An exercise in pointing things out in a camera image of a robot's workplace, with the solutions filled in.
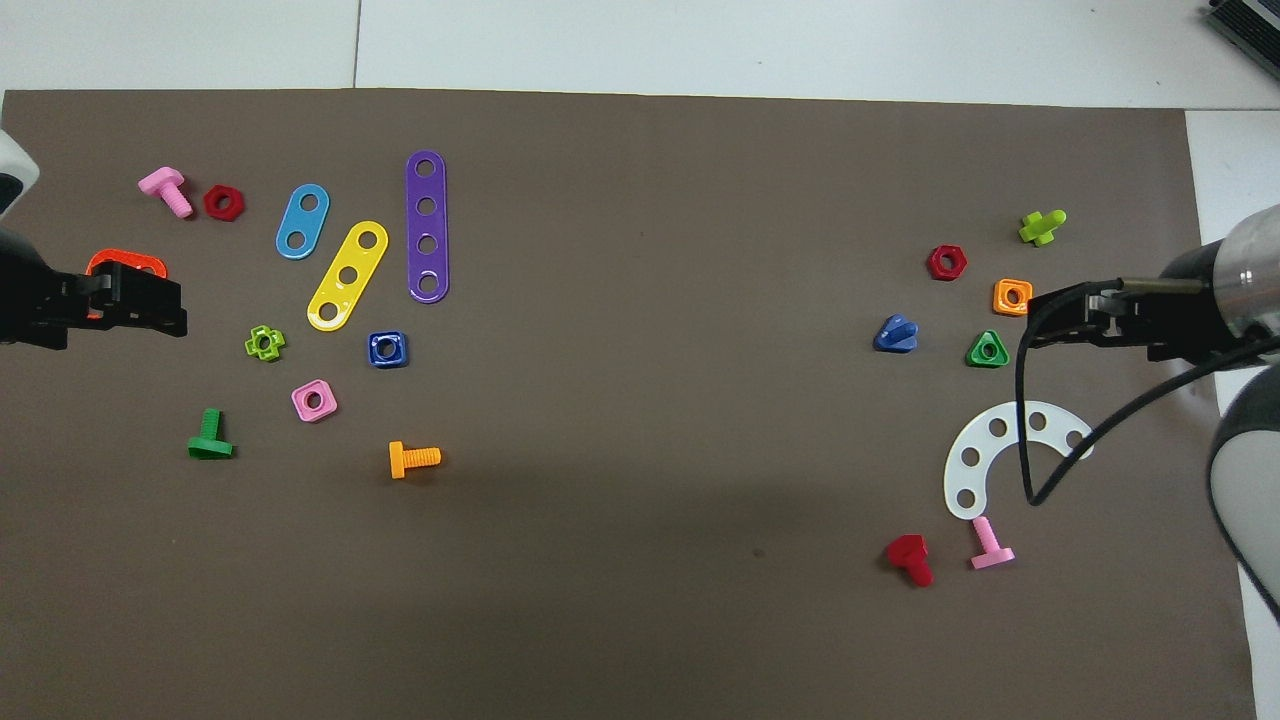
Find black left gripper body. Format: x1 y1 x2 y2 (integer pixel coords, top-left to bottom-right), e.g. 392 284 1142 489
0 228 106 350

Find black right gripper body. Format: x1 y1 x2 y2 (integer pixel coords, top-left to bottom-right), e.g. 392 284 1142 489
1105 245 1229 366

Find blue plastic screw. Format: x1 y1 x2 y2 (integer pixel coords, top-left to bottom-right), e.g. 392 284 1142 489
872 314 920 354

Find lime green cross-head screw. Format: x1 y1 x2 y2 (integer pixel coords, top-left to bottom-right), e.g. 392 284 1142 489
1018 209 1068 247

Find pink plastic screw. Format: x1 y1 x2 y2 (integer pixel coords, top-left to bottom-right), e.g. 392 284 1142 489
138 166 195 219
969 515 1016 572

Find green plastic screw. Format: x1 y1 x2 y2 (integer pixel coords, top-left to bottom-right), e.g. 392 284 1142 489
187 407 235 461

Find pink square plastic nut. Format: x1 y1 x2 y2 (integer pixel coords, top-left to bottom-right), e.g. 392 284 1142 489
291 379 339 424

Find red plastic screw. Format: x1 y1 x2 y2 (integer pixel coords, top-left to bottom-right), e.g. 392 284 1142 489
885 534 935 589

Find orange plastic screw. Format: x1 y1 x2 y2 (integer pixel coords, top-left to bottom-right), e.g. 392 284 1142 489
388 440 442 480

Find orange heart-shaped plastic plate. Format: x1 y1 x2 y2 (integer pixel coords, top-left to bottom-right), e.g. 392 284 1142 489
85 248 169 321

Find white curved five-hole plate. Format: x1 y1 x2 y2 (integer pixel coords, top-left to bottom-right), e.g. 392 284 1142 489
943 401 1095 522

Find blue two-hole plastic plate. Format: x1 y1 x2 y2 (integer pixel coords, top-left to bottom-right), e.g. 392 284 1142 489
275 183 331 261

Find yellow three-hole plastic plate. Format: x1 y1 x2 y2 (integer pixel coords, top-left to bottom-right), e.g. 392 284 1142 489
306 220 389 332

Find grey ribbed device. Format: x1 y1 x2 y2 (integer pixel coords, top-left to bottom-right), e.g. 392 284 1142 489
1203 0 1280 56

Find purple four-hole plastic plate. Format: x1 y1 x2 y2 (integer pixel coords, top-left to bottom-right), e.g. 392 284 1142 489
405 150 451 304

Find brown table mat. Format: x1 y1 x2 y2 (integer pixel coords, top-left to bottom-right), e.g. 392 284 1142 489
0 88 1259 720

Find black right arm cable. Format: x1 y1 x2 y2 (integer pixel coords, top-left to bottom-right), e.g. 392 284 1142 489
1015 285 1280 507

